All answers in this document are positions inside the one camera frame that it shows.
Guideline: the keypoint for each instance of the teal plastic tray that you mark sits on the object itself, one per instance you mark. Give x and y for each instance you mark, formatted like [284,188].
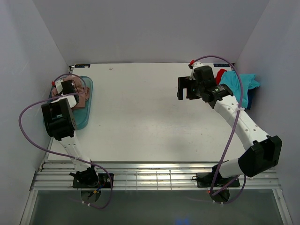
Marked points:
[85,110]

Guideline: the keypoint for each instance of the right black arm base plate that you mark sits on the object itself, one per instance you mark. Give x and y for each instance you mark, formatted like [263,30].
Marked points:
[204,180]

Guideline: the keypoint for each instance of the red folded t shirt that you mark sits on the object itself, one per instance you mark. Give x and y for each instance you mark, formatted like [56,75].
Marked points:
[219,76]

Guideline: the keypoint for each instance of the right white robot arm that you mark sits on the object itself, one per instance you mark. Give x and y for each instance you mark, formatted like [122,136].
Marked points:
[262,151]

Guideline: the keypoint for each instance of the dusty pink t shirt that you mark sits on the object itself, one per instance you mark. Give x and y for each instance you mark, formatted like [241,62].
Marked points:
[82,92]

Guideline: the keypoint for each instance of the cyan folded t shirt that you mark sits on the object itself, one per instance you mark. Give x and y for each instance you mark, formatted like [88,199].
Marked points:
[231,80]

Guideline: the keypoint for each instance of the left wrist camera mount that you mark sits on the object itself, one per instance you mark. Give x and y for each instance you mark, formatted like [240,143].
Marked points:
[57,88]

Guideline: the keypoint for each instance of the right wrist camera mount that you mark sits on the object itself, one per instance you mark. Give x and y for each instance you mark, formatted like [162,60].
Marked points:
[193,65]

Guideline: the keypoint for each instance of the dark blue folded t shirt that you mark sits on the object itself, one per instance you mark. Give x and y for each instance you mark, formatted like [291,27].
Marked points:
[250,95]

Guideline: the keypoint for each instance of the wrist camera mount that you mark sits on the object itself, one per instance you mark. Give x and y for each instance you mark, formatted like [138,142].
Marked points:
[57,88]
[193,65]

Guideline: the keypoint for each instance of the aluminium rail frame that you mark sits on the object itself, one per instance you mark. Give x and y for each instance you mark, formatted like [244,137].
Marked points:
[54,175]

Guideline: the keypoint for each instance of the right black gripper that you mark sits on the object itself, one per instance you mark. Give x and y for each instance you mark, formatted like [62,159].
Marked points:
[181,81]

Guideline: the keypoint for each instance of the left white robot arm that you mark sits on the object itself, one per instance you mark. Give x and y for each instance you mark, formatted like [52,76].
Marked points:
[70,143]

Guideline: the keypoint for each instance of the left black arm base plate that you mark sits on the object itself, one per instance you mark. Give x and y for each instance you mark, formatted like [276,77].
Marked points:
[103,181]

